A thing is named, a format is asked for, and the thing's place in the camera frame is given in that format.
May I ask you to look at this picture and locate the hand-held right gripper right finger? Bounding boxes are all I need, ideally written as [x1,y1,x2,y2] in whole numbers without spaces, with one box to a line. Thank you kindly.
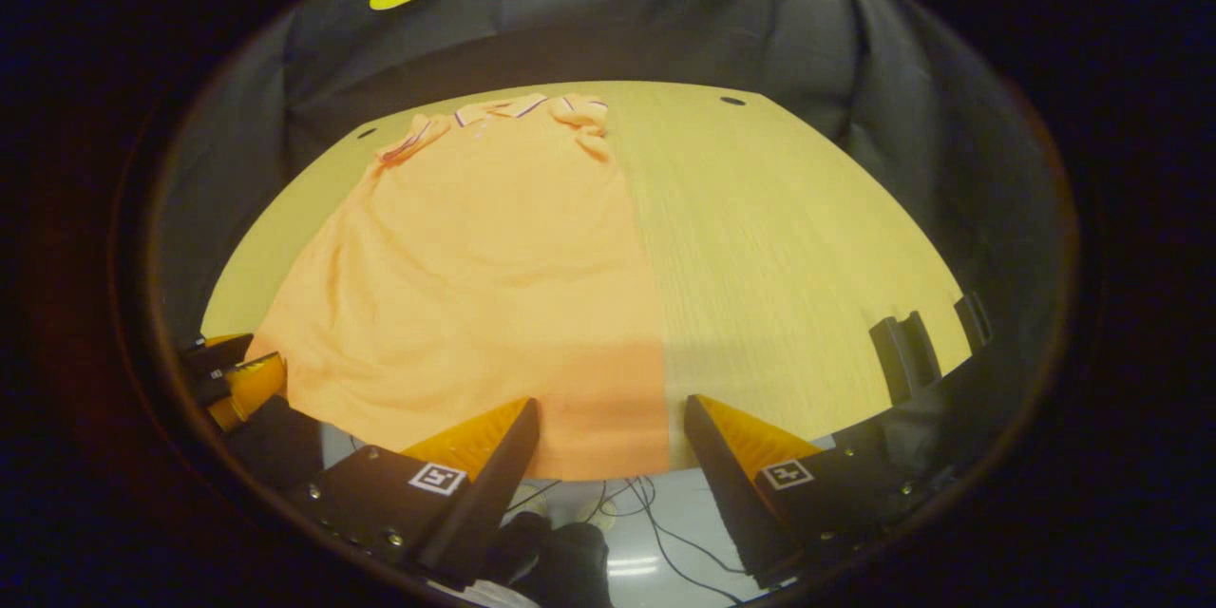
[684,393,951,590]

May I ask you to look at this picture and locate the dark rounded object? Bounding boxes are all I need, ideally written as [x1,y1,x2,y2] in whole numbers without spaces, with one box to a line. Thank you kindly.
[484,511,614,608]

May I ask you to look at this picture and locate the orange T-shirt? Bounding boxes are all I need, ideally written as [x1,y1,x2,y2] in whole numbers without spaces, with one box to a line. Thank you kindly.
[245,93,674,483]

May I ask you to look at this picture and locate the black clamp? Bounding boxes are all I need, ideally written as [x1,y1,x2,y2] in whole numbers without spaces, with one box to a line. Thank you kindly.
[869,309,943,406]

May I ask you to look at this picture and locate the black floor cable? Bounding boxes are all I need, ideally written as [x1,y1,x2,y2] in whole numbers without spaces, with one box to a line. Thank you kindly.
[622,475,747,605]

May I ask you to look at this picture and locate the black backdrop cloth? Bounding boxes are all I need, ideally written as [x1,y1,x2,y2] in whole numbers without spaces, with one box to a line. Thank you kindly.
[152,0,1074,419]

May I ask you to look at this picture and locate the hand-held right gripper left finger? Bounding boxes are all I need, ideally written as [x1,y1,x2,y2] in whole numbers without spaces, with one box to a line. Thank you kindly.
[280,396,541,590]

